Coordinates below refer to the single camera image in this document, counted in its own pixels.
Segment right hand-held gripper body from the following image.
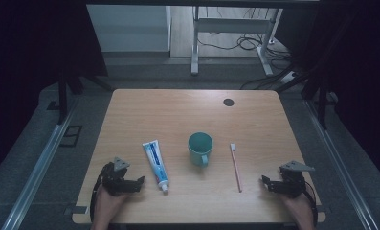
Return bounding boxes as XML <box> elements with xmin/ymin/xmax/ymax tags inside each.
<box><xmin>279</xmin><ymin>160</ymin><xmax>316</xmax><ymax>199</ymax></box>

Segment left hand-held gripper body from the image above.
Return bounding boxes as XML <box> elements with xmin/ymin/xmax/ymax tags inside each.
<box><xmin>101</xmin><ymin>156</ymin><xmax>140</xmax><ymax>197</ymax></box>

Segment white and blue toothpaste tube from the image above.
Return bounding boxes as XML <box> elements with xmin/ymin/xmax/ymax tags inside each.
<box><xmin>142</xmin><ymin>139</ymin><xmax>170</xmax><ymax>195</ymax></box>

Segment pink toothbrush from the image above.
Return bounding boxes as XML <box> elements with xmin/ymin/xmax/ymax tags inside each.
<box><xmin>230</xmin><ymin>143</ymin><xmax>244</xmax><ymax>194</ymax></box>

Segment teal cup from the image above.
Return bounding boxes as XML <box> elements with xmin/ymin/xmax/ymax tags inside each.
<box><xmin>187</xmin><ymin>131</ymin><xmax>214</xmax><ymax>168</ymax></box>

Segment person's left hand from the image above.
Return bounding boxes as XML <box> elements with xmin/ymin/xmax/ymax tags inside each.
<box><xmin>94</xmin><ymin>185</ymin><xmax>130</xmax><ymax>223</ymax></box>

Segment person's right hand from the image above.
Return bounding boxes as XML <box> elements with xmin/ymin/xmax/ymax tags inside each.
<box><xmin>279</xmin><ymin>192</ymin><xmax>315</xmax><ymax>224</ymax></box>

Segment black metal stand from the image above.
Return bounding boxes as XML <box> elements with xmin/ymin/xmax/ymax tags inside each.
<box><xmin>275</xmin><ymin>63</ymin><xmax>339</xmax><ymax>130</ymax></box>
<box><xmin>56</xmin><ymin>68</ymin><xmax>115</xmax><ymax>127</ymax></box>

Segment white power strip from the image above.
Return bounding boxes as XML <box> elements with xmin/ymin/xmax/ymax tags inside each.
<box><xmin>279</xmin><ymin>70</ymin><xmax>299</xmax><ymax>85</ymax></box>

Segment dark curtain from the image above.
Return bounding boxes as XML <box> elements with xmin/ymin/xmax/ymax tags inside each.
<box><xmin>0</xmin><ymin>0</ymin><xmax>109</xmax><ymax>184</ymax></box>
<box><xmin>275</xmin><ymin>0</ymin><xmax>380</xmax><ymax>188</ymax></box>

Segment white cabinet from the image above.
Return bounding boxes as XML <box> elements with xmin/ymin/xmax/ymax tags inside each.
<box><xmin>86</xmin><ymin>4</ymin><xmax>172</xmax><ymax>53</ymax></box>

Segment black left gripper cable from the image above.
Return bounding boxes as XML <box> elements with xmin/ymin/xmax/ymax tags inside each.
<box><xmin>89</xmin><ymin>162</ymin><xmax>114</xmax><ymax>223</ymax></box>

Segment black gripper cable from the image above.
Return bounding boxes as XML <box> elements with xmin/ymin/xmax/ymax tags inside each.
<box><xmin>89</xmin><ymin>162</ymin><xmax>114</xmax><ymax>223</ymax></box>
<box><xmin>303</xmin><ymin>181</ymin><xmax>319</xmax><ymax>223</ymax></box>

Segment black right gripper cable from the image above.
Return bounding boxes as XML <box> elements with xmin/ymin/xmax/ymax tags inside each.
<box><xmin>303</xmin><ymin>181</ymin><xmax>319</xmax><ymax>223</ymax></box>

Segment metal floor rail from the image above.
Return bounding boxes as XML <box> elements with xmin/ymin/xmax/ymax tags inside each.
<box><xmin>302</xmin><ymin>99</ymin><xmax>380</xmax><ymax>230</ymax></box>
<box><xmin>0</xmin><ymin>95</ymin><xmax>80</xmax><ymax>230</ymax></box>

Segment black floor socket frame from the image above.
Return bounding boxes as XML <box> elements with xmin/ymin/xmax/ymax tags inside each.
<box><xmin>58</xmin><ymin>125</ymin><xmax>83</xmax><ymax>149</ymax></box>

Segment black floor cables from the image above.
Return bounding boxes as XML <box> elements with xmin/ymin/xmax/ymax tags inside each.
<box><xmin>196</xmin><ymin>8</ymin><xmax>303</xmax><ymax>91</ymax></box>

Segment white desk frame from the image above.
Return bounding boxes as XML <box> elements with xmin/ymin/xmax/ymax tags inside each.
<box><xmin>190</xmin><ymin>6</ymin><xmax>284</xmax><ymax>77</ymax></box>

